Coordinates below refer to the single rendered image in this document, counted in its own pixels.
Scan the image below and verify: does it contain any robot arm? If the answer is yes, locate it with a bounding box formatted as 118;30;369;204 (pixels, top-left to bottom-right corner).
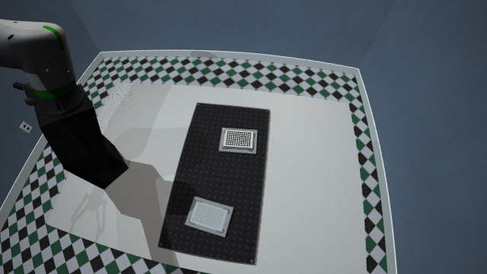
0;19;84;117

